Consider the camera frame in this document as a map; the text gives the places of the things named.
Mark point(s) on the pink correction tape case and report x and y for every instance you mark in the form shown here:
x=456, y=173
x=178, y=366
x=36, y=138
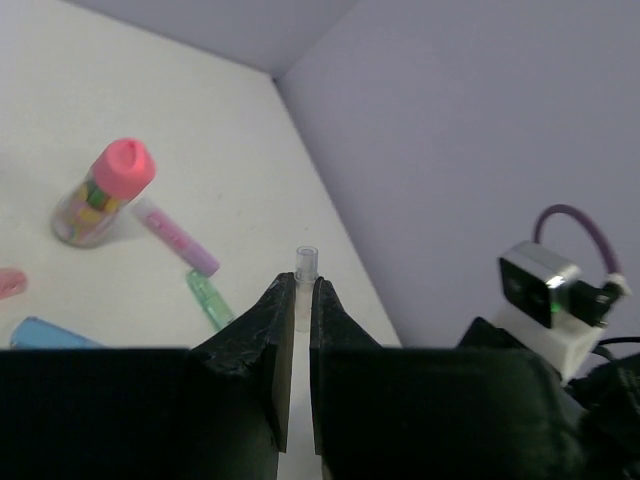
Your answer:
x=12, y=282

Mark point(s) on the purple highlighter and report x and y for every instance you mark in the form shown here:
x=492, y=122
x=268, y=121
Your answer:
x=160, y=224

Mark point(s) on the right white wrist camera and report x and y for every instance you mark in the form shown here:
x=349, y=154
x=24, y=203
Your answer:
x=550, y=309

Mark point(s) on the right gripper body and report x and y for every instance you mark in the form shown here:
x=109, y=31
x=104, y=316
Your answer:
x=591, y=428

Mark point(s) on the green correction tape case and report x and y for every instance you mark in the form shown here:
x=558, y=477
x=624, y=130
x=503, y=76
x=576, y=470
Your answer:
x=210, y=300

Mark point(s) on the pink-lidded jar of clips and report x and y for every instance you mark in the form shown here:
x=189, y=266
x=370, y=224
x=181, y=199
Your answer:
x=119, y=174

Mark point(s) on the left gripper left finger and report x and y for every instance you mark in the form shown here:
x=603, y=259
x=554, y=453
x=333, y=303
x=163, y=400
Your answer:
x=217, y=411

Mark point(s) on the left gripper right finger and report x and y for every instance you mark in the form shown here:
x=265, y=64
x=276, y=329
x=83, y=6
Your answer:
x=410, y=413

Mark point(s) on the blue correction tape case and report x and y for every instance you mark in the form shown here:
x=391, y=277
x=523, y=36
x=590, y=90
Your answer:
x=36, y=333

